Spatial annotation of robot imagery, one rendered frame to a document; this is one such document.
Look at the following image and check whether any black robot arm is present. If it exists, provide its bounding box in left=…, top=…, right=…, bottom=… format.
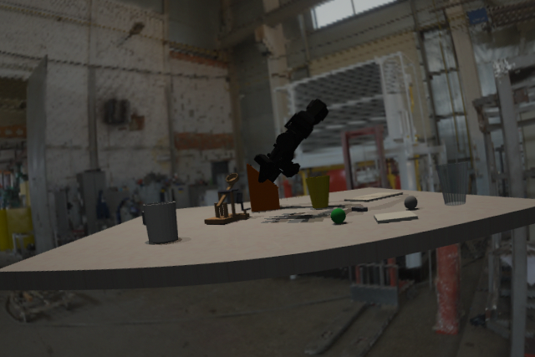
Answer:
left=268, top=99, right=329, bottom=185

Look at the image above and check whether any green ball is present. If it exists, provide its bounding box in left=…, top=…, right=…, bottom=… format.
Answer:
left=331, top=208, right=346, bottom=224

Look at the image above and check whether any dark grey ball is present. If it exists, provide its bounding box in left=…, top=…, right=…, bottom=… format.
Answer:
left=405, top=196, right=417, bottom=209

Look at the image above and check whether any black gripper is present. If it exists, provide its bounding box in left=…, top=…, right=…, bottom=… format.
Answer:
left=254, top=144, right=292, bottom=183

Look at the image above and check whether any beige flat rectangular panel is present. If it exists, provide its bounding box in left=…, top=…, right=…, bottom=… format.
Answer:
left=344, top=192, right=403, bottom=202

